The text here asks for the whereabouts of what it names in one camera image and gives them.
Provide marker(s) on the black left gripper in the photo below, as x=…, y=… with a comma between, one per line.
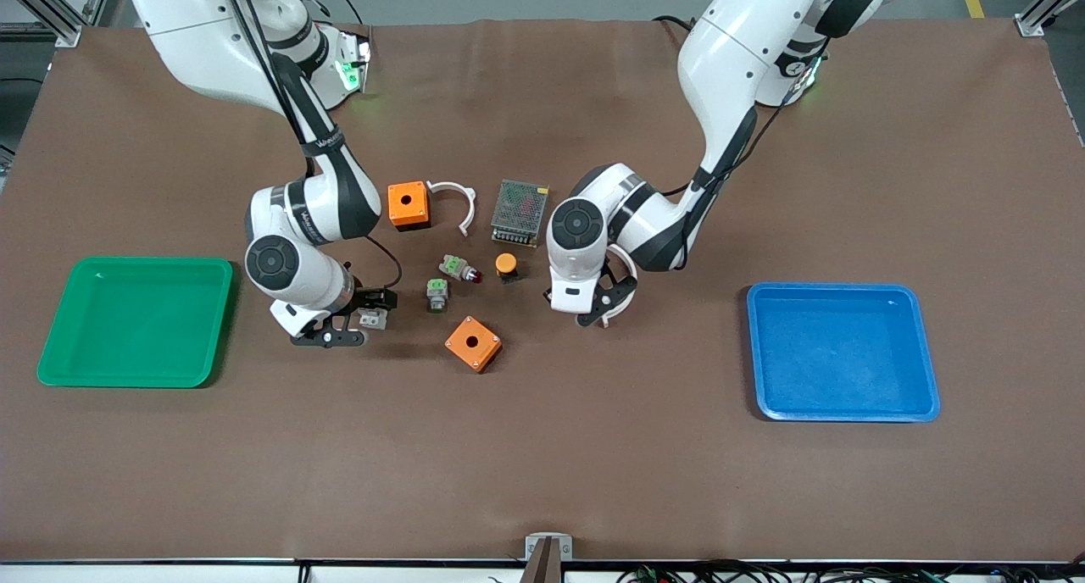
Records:
x=604, y=269

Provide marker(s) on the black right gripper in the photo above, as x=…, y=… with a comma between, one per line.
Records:
x=367, y=298

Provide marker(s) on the grey red circuit breaker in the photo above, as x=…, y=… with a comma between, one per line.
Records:
x=373, y=319

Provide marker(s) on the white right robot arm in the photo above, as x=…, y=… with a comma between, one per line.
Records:
x=212, y=41

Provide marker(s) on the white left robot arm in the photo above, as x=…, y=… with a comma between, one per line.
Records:
x=737, y=49

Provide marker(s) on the large white curved clip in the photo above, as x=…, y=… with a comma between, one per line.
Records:
x=629, y=261

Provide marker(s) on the green white grey-tipped indicator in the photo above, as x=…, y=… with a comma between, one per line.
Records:
x=437, y=293

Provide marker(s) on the green white red-tipped indicator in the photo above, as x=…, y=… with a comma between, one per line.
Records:
x=455, y=266

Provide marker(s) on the tall orange button box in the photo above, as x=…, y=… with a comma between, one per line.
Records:
x=408, y=206

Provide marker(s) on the orange mushroom push button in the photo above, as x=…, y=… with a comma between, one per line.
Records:
x=506, y=265

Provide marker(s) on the flat orange button box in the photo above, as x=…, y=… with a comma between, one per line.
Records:
x=473, y=344

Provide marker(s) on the metal mesh power supply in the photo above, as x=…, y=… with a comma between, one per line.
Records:
x=519, y=213

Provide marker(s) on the small white curved clip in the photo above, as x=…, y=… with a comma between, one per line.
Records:
x=453, y=185

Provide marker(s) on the green plastic tray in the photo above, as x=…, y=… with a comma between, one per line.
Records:
x=136, y=320

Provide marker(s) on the blue plastic tray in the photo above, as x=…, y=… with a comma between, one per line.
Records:
x=843, y=354

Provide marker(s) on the grey metal table bracket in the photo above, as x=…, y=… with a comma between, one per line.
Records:
x=548, y=549

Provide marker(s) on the aluminium frame profile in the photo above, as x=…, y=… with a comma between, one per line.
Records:
x=59, y=28
x=1036, y=19

